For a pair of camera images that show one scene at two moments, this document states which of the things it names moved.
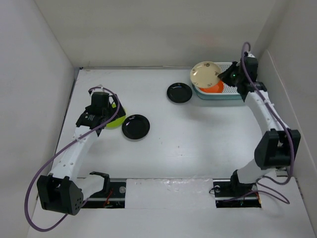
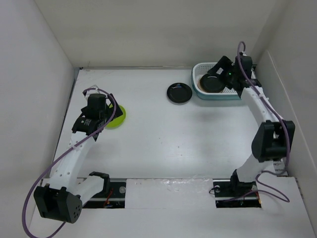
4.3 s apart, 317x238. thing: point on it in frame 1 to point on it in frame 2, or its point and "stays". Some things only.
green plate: x=117 y=122 stays
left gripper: x=120 y=113 stays
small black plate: x=179 y=92 stays
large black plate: x=135 y=126 to x=210 y=83
